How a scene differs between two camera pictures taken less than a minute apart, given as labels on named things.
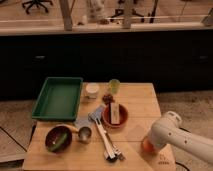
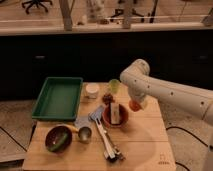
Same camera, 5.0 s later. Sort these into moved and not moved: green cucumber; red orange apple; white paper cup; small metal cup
Moved: red orange apple
Not moved: green cucumber; white paper cup; small metal cup
